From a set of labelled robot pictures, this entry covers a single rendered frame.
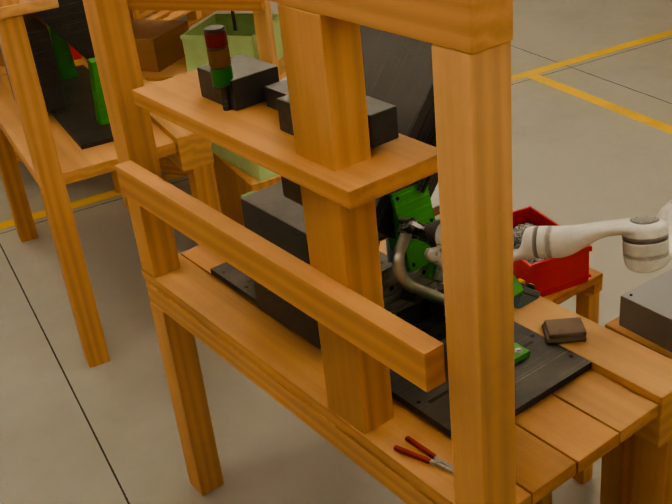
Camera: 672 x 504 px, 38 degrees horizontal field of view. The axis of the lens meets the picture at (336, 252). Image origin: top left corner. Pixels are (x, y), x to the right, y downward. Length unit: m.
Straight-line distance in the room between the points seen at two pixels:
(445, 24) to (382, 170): 0.44
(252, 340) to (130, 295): 2.17
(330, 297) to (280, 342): 0.61
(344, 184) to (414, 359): 0.36
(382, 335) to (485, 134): 0.51
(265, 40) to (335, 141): 3.11
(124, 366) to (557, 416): 2.37
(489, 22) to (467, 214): 0.32
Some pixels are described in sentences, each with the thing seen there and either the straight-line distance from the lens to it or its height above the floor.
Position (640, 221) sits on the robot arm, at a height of 1.35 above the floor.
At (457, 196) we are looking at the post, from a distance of 1.64.
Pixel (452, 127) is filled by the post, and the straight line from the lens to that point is 1.60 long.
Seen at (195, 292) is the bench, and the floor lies 0.88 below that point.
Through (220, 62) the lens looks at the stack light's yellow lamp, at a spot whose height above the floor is 1.66.
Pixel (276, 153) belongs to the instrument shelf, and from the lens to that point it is 2.03.
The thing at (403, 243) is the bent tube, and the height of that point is 1.17.
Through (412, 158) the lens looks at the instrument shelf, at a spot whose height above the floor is 1.54.
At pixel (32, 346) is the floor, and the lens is 4.56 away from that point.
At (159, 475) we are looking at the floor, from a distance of 3.65.
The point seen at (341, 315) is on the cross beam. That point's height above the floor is 1.24.
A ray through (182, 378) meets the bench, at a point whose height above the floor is 0.50.
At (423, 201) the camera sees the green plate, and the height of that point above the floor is 1.22.
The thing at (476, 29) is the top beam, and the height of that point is 1.89.
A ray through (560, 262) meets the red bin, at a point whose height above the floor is 0.90.
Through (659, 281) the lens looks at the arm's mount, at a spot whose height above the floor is 0.94.
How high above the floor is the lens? 2.32
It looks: 29 degrees down
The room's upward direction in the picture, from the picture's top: 6 degrees counter-clockwise
